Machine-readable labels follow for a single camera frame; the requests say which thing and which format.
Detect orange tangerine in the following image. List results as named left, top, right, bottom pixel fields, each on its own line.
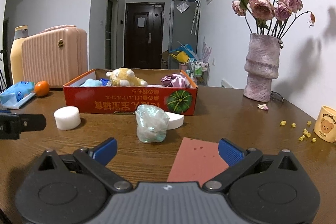
left=34, top=81, right=50, bottom=97

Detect pink layered sponge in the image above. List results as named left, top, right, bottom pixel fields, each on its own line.
left=167, top=138, right=228, bottom=185

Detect cream bear mug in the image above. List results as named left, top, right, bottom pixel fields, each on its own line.
left=314, top=105, right=336, bottom=143

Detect iridescent plastic bag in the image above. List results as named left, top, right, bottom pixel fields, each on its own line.
left=135, top=105, right=169, bottom=143

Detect fallen rose petal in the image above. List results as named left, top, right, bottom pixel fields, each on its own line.
left=257, top=104, right=269, bottom=111

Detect white round foam disc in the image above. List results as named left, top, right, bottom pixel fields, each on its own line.
left=166, top=111, right=185, bottom=130

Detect purple textured vase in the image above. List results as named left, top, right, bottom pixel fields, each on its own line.
left=244, top=33, right=283, bottom=102

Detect black eyeglasses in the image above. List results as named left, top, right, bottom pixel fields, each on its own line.
left=270, top=91, right=284, bottom=103

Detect blue plush fish toy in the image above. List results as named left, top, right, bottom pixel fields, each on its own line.
left=80, top=79, right=102, bottom=88

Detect red cardboard box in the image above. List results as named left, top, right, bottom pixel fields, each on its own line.
left=63, top=69, right=198, bottom=115

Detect blue handkerchief tissue pack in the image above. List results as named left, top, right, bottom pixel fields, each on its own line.
left=100, top=79, right=112, bottom=86

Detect orange thermos bottle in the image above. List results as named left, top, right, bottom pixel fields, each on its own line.
left=10, top=26, right=29, bottom=84

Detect blue wet wipes pack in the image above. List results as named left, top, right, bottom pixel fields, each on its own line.
left=1, top=81, right=35, bottom=110

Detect wire storage cart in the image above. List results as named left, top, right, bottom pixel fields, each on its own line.
left=187, top=59, right=210, bottom=86

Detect white round foam puff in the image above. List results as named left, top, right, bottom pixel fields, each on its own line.
left=54, top=106, right=81, bottom=131

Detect grey refrigerator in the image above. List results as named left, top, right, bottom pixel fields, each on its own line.
left=168, top=0, right=199, bottom=54

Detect dark entrance door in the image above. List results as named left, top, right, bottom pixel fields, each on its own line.
left=124, top=2, right=165, bottom=69

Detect pink ribbed suitcase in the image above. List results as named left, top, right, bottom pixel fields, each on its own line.
left=22, top=25, right=88, bottom=88

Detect yellow plush cat toy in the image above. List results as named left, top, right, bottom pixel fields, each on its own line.
left=106, top=68, right=147, bottom=87

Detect purple satin scrunchie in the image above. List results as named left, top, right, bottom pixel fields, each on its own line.
left=161, top=73, right=190, bottom=88

